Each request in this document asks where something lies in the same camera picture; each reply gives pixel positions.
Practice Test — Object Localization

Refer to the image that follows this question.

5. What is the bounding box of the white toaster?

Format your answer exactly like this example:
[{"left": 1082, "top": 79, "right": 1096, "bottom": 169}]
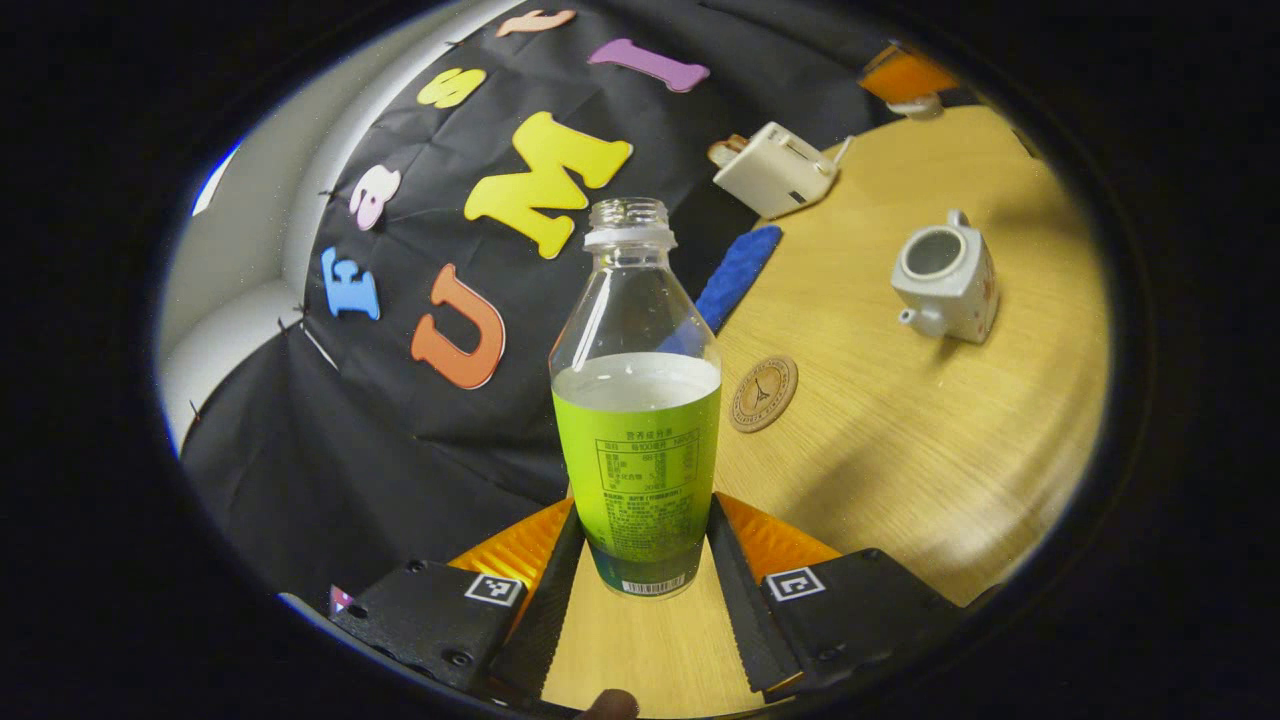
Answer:
[{"left": 712, "top": 121, "right": 841, "bottom": 220}]

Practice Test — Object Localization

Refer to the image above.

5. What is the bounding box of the round wooden coaster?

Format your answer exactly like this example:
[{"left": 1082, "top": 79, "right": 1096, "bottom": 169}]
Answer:
[{"left": 728, "top": 356, "right": 800, "bottom": 434}]

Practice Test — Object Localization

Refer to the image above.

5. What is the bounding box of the black backdrop cloth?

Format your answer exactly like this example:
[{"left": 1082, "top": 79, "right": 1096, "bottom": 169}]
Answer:
[{"left": 180, "top": 0, "right": 961, "bottom": 611}]

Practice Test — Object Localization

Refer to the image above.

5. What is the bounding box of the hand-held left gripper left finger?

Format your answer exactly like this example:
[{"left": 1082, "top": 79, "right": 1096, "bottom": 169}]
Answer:
[{"left": 328, "top": 498, "right": 588, "bottom": 709}]

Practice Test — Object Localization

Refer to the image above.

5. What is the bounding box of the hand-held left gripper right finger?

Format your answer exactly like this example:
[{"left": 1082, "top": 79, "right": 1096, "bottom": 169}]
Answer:
[{"left": 704, "top": 492, "right": 967, "bottom": 699}]

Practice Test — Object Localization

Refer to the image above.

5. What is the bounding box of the blue towel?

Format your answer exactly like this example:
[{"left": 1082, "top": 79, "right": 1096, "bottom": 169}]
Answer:
[{"left": 693, "top": 224, "right": 784, "bottom": 334}]

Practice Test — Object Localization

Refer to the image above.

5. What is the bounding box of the green label water bottle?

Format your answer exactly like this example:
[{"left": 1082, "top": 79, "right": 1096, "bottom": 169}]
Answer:
[{"left": 548, "top": 197, "right": 723, "bottom": 599}]

